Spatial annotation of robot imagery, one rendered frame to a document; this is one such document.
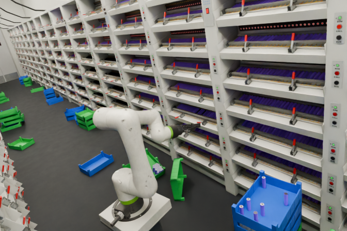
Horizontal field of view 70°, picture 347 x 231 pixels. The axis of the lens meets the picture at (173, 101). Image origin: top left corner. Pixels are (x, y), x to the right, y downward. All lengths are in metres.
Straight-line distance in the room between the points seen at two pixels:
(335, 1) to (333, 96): 0.40
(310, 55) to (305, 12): 0.19
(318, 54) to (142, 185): 1.06
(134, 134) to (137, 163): 0.17
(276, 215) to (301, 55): 0.73
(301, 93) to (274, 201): 0.54
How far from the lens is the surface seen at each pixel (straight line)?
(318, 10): 1.26
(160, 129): 1.65
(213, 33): 1.59
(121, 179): 1.51
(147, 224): 1.57
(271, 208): 1.34
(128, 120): 1.23
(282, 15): 1.33
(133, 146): 1.29
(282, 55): 1.36
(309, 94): 1.36
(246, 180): 1.99
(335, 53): 1.26
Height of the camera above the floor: 1.42
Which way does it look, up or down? 20 degrees down
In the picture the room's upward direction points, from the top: 11 degrees counter-clockwise
